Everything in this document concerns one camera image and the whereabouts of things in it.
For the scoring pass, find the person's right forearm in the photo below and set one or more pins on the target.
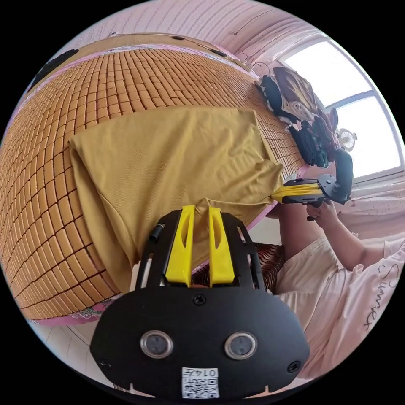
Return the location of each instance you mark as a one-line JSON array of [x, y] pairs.
[[335, 240]]

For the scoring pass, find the small white fan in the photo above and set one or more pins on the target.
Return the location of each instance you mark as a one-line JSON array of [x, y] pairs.
[[347, 138]]

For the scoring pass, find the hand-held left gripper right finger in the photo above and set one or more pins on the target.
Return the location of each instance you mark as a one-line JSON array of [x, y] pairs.
[[221, 259]]

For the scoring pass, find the deep yellow short sleeve shirt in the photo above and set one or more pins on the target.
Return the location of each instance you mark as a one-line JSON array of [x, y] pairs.
[[158, 158]]

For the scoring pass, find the pile of clothes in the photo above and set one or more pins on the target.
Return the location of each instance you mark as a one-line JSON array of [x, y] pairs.
[[297, 95]]

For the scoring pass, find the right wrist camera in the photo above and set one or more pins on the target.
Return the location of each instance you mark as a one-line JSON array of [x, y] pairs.
[[344, 171]]

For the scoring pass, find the person's right hand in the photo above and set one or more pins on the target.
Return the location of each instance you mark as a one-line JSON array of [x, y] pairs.
[[327, 213]]

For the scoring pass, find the bed with woven mat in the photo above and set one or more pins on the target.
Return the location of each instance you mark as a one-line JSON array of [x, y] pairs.
[[95, 95]]

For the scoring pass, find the window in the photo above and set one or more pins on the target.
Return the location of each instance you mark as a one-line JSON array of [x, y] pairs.
[[335, 72]]

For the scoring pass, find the person's body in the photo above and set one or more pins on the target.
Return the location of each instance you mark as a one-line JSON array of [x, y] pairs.
[[335, 303]]

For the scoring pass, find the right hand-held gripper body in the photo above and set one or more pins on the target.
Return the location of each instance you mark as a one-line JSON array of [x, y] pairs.
[[327, 186]]

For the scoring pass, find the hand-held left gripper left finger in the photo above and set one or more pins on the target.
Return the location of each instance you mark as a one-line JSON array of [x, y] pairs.
[[178, 253]]

